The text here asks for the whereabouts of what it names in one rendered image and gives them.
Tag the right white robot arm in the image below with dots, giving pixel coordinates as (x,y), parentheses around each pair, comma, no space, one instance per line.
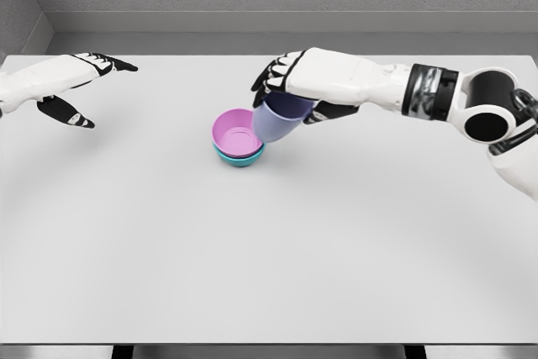
(458,102)

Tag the teal bowl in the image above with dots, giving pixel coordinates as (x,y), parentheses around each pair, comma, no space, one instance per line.
(239,159)

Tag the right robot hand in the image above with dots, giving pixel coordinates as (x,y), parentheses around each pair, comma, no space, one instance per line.
(328,75)

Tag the lavender cup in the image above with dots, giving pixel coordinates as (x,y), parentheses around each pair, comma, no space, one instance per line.
(277,119)

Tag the pink bowl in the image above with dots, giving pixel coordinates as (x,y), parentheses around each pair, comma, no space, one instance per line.
(234,132)

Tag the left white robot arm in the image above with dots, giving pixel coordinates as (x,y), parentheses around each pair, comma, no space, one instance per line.
(10,90)

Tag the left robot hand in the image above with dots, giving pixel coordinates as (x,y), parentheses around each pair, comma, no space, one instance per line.
(63,73)

